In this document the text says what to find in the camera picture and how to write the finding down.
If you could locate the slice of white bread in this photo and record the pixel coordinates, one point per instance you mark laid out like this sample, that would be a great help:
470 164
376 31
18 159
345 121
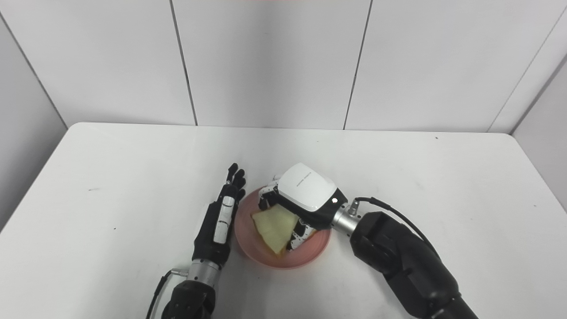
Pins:
274 226

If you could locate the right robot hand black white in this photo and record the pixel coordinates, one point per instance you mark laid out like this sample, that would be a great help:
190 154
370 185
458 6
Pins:
305 199

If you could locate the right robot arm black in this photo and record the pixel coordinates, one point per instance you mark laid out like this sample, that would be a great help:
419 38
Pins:
398 261

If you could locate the pink round plate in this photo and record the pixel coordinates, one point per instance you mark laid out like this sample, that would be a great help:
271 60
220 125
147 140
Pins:
283 259

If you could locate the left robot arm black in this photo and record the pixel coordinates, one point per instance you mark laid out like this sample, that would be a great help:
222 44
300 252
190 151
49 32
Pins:
190 297

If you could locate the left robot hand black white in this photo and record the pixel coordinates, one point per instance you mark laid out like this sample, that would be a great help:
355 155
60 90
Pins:
219 226

